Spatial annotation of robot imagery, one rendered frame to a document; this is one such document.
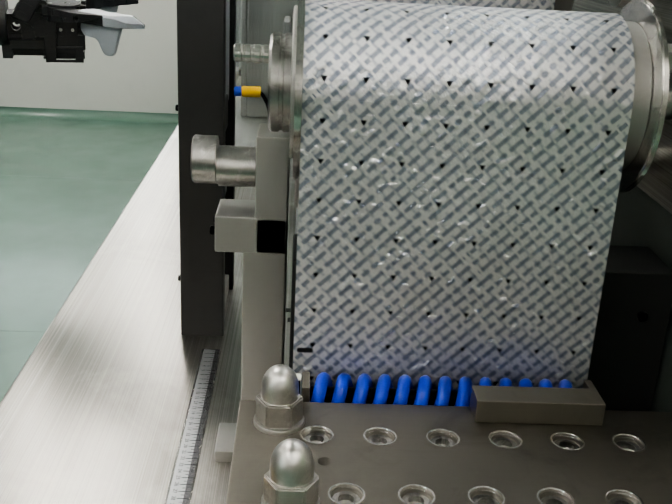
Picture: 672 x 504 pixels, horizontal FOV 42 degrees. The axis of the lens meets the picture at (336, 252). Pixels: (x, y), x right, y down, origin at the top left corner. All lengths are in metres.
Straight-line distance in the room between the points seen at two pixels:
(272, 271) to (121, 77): 5.67
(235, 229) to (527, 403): 0.27
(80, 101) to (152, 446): 5.70
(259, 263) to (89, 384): 0.30
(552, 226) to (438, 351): 0.13
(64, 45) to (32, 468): 0.69
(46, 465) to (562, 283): 0.48
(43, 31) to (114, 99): 5.08
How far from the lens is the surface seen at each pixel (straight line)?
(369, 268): 0.67
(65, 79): 6.49
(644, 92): 0.68
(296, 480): 0.54
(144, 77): 6.37
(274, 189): 0.72
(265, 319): 0.77
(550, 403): 0.67
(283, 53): 0.66
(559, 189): 0.67
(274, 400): 0.62
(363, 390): 0.67
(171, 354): 1.02
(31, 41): 1.36
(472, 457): 0.63
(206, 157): 0.72
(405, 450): 0.62
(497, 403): 0.66
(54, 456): 0.86
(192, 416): 0.90
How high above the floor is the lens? 1.37
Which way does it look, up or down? 20 degrees down
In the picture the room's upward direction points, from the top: 3 degrees clockwise
